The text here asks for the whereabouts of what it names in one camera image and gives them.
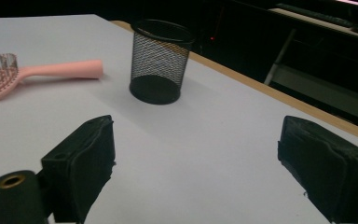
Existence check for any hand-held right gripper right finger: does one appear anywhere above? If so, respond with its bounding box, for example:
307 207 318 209
277 115 358 224

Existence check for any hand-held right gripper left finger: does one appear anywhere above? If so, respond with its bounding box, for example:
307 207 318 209
36 114 117 224

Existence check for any pink hairbrush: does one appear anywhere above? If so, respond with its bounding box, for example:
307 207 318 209
0 52 104 105

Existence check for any black mesh pen holder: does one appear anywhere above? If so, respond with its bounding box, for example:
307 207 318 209
129 19 196 105

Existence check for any white table cover sheet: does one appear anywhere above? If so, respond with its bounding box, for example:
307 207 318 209
0 13 358 224

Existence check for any black keyboard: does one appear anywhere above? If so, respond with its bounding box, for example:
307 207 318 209
274 2 358 35

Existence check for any white metal frame desk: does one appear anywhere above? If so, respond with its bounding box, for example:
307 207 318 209
263 7 358 132

